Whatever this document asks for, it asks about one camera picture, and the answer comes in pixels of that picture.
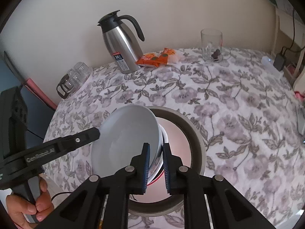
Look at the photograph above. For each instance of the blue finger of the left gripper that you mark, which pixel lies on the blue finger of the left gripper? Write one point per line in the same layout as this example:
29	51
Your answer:
75	141

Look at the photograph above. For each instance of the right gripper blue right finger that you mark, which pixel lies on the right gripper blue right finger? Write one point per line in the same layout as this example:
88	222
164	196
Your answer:
171	165

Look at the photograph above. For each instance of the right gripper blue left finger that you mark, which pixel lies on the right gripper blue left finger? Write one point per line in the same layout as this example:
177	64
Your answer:
141	164

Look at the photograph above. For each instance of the strawberry pattern bowl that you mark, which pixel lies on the strawberry pattern bowl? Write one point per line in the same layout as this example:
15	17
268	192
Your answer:
156	167

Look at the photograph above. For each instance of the stainless steel plate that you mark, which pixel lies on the stainless steel plate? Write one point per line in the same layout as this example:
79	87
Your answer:
185	142

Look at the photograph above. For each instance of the light blue bowl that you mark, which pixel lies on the light blue bowl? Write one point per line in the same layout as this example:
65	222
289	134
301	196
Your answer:
122	136

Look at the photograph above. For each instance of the person's left hand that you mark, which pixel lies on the person's left hand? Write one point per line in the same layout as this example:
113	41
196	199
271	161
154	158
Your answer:
17	207

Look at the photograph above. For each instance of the upturned drinking glass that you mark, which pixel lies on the upturned drinking glass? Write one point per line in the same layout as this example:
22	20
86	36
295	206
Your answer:
75	78
83	70

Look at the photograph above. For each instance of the floral grey tablecloth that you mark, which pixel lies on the floral grey tablecloth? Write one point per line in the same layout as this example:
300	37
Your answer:
246	116

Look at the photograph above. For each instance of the orange snack packet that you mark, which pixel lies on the orange snack packet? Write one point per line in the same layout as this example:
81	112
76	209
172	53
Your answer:
170	56
149	59

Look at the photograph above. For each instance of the stainless steel thermos jug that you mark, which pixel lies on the stainless steel thermos jug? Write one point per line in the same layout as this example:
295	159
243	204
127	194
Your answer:
120	35

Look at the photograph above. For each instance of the clear glass mug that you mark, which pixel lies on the clear glass mug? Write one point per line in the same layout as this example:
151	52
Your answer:
211	43

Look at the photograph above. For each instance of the white phone stand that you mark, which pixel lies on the white phone stand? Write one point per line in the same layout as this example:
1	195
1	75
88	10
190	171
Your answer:
301	121

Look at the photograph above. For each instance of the white power strip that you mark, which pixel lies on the white power strip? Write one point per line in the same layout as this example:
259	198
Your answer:
268	65

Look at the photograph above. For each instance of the black charger adapter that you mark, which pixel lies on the black charger adapter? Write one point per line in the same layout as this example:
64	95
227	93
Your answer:
279	62

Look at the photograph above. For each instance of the white lattice shelf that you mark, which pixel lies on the white lattice shelf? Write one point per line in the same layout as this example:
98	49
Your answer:
294	30

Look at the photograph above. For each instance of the glass teapot black handle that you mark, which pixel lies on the glass teapot black handle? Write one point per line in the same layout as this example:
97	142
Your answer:
65	87

